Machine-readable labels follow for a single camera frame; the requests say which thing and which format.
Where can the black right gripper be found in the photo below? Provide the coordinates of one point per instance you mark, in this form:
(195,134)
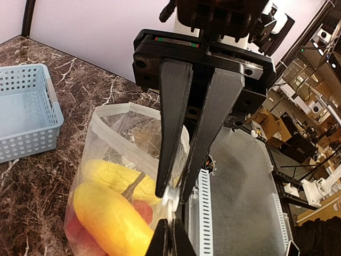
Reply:
(239,84)

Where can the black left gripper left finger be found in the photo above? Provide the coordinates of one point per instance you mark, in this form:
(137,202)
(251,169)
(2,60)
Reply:
(159,245)

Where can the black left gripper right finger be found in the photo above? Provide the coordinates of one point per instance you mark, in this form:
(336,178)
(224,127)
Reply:
(180,243)

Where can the red toy strawberry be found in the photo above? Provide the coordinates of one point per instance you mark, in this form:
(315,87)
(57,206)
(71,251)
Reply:
(145,210)

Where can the orange toy carrot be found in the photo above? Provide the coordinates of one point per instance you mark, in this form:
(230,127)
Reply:
(111,220)

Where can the clear dotted zip top bag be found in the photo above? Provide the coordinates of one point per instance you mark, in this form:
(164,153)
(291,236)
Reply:
(127,134)

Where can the yellow toy corn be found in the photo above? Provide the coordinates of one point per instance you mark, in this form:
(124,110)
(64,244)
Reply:
(118,177)

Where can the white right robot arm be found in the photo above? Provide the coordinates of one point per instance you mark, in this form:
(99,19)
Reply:
(214,20)

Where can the large blue perforated basket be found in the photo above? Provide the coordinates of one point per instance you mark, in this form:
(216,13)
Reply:
(31,116)

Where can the white slotted cable duct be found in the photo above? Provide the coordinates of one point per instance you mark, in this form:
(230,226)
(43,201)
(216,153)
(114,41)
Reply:
(248,221)

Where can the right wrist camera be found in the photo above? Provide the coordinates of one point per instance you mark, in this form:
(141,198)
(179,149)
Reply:
(270,29)

